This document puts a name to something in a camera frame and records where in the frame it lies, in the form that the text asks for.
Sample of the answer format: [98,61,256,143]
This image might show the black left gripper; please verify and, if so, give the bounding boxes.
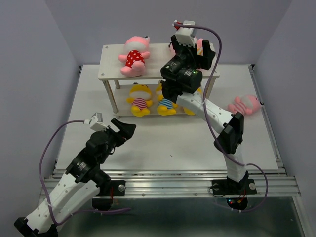
[99,118,136,163]

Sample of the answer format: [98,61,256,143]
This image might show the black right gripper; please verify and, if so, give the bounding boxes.
[160,34,217,78]

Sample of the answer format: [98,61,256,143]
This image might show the pink frog toy orange stripes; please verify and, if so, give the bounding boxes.
[169,38,205,74]

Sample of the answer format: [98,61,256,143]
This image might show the yellow frog toy pink stripes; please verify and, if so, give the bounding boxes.
[126,83,153,117]

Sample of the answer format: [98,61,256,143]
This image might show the yellow frog toy blue stripes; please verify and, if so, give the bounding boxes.
[156,82,177,116]

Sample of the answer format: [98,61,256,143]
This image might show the pink frog toy polka dots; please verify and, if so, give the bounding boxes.
[118,36,151,77]

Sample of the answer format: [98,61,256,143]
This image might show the yellow frog toy red stripes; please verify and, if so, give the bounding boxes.
[183,87,203,116]

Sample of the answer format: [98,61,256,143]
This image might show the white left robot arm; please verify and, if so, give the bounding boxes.
[14,113,136,237]

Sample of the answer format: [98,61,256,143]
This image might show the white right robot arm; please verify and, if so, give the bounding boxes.
[160,36,257,196]

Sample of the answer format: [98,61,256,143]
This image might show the white two-tier shelf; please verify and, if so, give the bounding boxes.
[98,42,221,119]

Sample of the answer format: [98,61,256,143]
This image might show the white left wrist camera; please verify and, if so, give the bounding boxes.
[83,113,108,132]

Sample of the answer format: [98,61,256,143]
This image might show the aluminium front rail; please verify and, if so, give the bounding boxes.
[40,169,301,198]

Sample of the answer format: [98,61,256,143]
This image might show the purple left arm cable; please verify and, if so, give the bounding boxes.
[39,119,132,227]

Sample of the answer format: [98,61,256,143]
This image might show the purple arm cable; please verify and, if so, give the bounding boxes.
[39,119,132,227]
[174,22,270,213]

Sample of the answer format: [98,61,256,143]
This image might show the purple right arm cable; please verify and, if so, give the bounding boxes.
[174,22,270,213]

